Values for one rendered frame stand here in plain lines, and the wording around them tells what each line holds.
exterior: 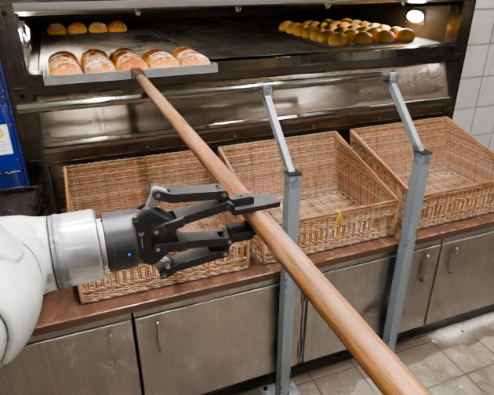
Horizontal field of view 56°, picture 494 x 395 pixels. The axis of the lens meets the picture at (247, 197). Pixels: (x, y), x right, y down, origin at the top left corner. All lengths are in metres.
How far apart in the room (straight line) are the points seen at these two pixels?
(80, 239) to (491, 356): 2.03
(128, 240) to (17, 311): 0.21
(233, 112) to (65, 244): 1.40
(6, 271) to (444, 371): 1.98
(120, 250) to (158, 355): 1.10
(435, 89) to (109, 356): 1.80
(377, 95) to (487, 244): 0.79
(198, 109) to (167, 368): 0.96
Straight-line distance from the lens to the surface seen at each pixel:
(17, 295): 0.41
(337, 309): 0.47
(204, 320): 1.61
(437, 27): 2.52
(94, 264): 0.57
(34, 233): 0.57
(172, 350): 1.66
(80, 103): 1.39
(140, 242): 0.61
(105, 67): 1.58
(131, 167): 1.82
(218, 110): 1.87
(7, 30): 1.74
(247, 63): 1.88
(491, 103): 2.71
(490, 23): 2.55
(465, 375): 2.23
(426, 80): 2.38
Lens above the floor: 1.51
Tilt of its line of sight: 27 degrees down
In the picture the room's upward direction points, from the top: straight up
